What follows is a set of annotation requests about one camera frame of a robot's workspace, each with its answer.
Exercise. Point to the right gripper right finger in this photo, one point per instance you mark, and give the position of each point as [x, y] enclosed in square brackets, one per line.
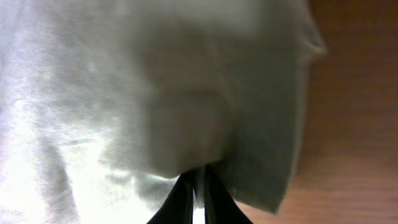
[220, 207]

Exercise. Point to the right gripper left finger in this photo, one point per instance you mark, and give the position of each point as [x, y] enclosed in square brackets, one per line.
[178, 206]

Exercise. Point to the khaki shorts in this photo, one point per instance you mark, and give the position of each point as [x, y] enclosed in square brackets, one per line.
[104, 103]

